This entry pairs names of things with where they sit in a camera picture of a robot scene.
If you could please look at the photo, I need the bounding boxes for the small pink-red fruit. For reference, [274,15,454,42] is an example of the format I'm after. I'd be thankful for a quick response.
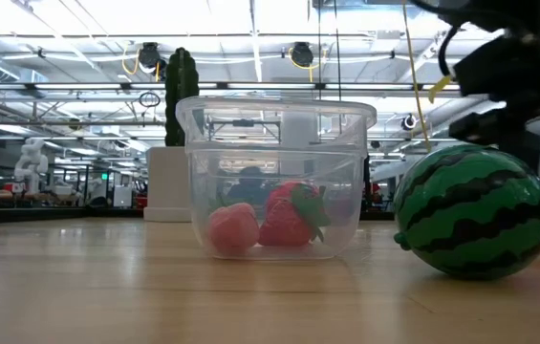
[206,202,261,254]

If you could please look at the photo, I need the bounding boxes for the yellow hanging cable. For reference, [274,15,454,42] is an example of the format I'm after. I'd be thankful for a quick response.
[401,0,433,154]

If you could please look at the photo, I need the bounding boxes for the person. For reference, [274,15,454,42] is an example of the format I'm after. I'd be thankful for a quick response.
[226,165,273,204]

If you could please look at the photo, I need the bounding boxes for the green striped toy watermelon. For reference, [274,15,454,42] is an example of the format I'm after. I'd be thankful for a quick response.
[392,143,540,282]

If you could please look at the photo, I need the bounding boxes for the white robot figure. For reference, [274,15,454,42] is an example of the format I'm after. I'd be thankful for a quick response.
[13,138,50,195]

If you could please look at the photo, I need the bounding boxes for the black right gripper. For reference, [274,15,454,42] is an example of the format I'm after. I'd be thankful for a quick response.
[448,32,540,188]

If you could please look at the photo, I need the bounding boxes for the clear plastic tupperware container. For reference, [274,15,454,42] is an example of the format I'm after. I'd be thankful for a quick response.
[175,95,378,262]

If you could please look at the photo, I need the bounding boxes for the large strawberry with cloth leaves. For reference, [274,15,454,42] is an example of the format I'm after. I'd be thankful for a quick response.
[258,193,332,248]

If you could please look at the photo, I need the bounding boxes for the yellow cable tag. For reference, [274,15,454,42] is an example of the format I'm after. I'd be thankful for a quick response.
[429,75,453,104]

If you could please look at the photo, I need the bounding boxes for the black ceiling cord reel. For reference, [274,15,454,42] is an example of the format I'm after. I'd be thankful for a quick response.
[291,41,315,69]
[400,113,419,133]
[136,41,162,71]

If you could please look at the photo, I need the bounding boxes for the black hanging cable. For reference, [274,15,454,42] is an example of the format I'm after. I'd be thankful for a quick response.
[334,0,343,101]
[315,0,323,101]

